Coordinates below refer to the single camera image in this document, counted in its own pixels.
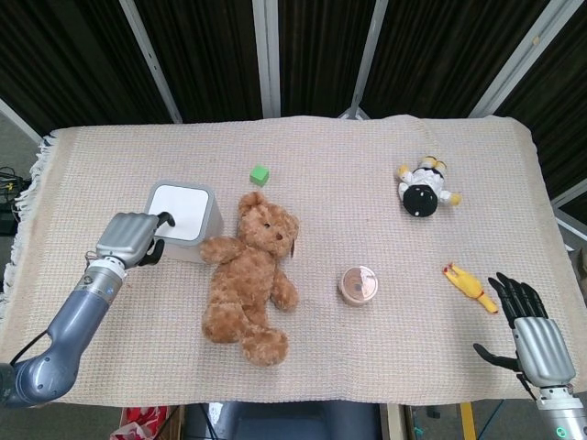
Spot dark robot base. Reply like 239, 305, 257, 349
185, 400, 382, 440

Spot brown teddy bear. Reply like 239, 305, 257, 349
198, 191, 301, 368

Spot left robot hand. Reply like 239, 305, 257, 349
94, 211, 176, 269

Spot white lidded bin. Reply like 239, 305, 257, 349
143, 180, 225, 264

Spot beige woven tablecloth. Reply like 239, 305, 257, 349
0, 114, 587, 409

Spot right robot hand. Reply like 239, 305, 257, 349
473, 271, 576, 390

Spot white metal frame post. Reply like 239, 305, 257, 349
0, 97, 43, 144
118, 0, 183, 124
251, 0, 282, 119
338, 0, 390, 120
468, 0, 579, 118

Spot red and white bag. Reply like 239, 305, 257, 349
108, 405, 170, 440

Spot green cube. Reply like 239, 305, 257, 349
249, 164, 271, 188

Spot yellow rubber chicken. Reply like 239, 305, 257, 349
442, 262, 500, 315

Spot yellow floor strip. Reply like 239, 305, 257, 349
460, 401, 477, 440

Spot black and white doll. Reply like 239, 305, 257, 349
396, 155, 463, 218

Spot black curtain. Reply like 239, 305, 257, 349
0, 0, 587, 198

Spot black cables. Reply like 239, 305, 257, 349
0, 166, 29, 237

